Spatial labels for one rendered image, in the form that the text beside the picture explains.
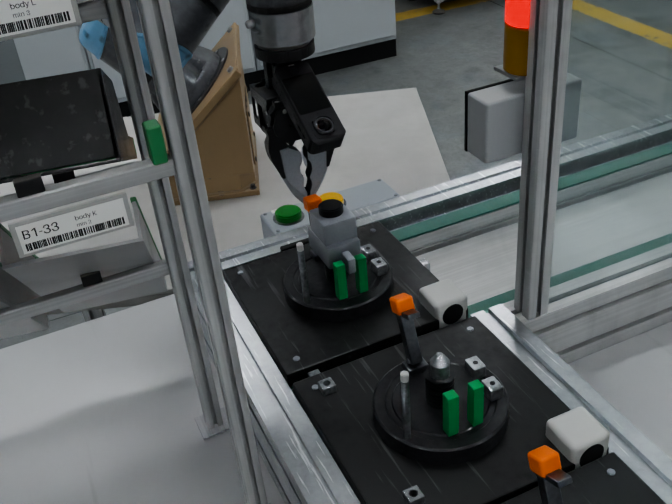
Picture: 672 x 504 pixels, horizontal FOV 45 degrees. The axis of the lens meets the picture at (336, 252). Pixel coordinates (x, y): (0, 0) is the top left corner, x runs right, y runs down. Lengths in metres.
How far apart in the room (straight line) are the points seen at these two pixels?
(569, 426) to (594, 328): 0.28
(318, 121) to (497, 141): 0.20
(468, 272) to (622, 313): 0.21
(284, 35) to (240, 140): 0.53
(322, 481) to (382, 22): 3.75
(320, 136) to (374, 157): 0.68
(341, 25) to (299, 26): 3.38
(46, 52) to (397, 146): 2.59
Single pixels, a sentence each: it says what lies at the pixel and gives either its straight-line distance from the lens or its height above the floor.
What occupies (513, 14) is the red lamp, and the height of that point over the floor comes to 1.32.
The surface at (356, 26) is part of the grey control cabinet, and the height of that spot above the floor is 0.22.
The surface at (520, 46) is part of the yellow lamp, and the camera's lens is 0.86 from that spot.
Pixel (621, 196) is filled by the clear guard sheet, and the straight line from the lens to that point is 1.02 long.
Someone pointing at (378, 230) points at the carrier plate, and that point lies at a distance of 1.15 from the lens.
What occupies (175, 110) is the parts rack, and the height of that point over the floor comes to 1.35.
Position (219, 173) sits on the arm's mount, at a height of 0.91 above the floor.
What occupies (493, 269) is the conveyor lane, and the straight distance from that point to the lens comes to 1.16.
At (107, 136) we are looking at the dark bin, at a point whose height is 1.32.
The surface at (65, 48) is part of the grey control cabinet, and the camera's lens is 3.99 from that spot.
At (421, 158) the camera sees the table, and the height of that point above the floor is 0.86.
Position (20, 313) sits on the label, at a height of 1.11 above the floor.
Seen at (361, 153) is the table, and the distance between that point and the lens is 1.61.
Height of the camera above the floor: 1.59
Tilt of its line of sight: 34 degrees down
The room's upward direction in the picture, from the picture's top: 6 degrees counter-clockwise
